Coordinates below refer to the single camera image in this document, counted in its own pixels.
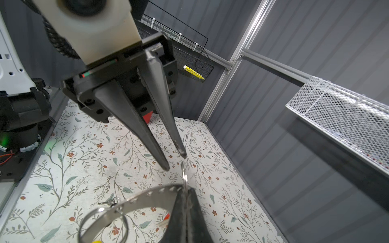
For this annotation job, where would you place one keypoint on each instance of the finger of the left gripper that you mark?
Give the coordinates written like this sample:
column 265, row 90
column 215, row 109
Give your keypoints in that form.
column 113, row 99
column 152, row 72

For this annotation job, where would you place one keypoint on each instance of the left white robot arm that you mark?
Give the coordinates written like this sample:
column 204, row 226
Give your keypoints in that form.
column 23, row 101

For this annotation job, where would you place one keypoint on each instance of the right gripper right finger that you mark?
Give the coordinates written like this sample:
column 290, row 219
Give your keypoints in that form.
column 196, row 227

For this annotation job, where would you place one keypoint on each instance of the black wire wall basket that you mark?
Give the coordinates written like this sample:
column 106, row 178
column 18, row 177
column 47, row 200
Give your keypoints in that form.
column 188, row 44

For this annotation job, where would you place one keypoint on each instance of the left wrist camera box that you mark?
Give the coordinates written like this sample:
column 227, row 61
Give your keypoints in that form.
column 94, row 29

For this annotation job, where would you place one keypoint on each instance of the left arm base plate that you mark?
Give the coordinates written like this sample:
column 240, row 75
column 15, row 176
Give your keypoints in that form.
column 21, row 152

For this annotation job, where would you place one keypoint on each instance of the yellow marker in basket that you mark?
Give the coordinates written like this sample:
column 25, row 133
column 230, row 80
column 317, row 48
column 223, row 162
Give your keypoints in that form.
column 193, row 72

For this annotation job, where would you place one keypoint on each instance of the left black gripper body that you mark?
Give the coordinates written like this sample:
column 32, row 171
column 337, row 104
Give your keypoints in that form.
column 133, row 81

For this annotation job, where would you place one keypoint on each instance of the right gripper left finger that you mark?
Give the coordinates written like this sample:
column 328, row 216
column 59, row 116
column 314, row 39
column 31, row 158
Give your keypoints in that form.
column 176, row 231

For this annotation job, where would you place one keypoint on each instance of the white mesh wall basket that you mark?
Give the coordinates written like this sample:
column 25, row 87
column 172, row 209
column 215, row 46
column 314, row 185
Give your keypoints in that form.
column 354, row 121

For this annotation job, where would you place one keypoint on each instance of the red pencil cup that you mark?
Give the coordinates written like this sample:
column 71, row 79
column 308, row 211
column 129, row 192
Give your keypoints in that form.
column 147, row 117

